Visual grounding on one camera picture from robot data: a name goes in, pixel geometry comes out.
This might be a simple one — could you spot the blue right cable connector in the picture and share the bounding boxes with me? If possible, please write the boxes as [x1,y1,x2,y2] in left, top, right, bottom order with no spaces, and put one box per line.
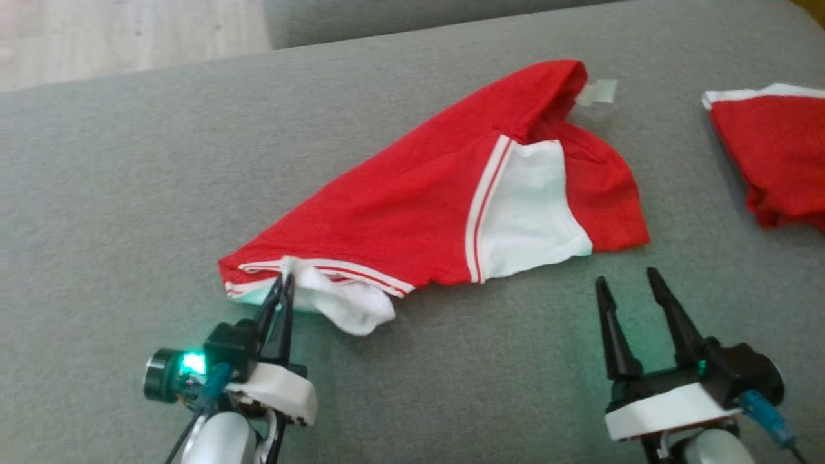
[740,390,797,450]

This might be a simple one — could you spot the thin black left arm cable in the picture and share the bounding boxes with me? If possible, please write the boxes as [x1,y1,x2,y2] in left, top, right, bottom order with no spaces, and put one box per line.
[164,412,208,464]

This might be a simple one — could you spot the large grey sofa seat cushion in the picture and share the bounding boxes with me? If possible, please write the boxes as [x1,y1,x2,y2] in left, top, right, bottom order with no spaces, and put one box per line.
[0,0,825,464]

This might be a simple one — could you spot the blue cable connector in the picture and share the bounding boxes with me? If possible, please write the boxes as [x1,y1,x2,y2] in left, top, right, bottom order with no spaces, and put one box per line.
[740,390,797,450]
[193,362,234,413]

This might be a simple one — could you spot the red shorts with white stripe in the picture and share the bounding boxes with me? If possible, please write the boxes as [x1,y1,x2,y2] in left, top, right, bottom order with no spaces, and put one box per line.
[701,82,825,234]

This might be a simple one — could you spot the red shirt with white sleeves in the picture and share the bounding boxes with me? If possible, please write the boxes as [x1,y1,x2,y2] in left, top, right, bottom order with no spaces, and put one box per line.
[218,59,650,337]

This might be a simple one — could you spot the blue left cable connector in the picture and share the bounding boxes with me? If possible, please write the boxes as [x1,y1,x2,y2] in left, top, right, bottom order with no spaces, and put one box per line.
[193,362,234,413]

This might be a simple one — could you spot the grey sofa back cushion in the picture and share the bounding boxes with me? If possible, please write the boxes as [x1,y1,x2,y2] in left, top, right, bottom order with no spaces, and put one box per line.
[263,0,619,50]

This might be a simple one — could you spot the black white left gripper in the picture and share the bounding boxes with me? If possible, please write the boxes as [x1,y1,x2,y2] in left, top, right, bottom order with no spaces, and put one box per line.
[226,273,318,427]

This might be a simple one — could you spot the large yellow sofa back cushion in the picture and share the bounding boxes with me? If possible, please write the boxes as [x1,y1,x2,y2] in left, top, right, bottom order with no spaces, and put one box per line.
[791,0,825,30]

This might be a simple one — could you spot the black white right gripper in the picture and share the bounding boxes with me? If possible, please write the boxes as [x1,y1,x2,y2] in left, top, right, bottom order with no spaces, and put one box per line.
[596,267,743,443]

